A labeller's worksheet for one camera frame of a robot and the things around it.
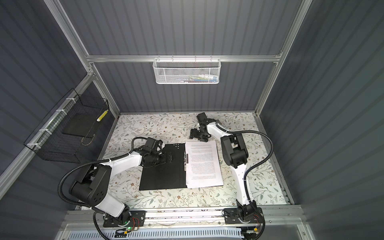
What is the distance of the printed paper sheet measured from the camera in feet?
2.84

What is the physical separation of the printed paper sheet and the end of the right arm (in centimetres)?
6

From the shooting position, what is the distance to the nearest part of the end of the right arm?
0.80 metres
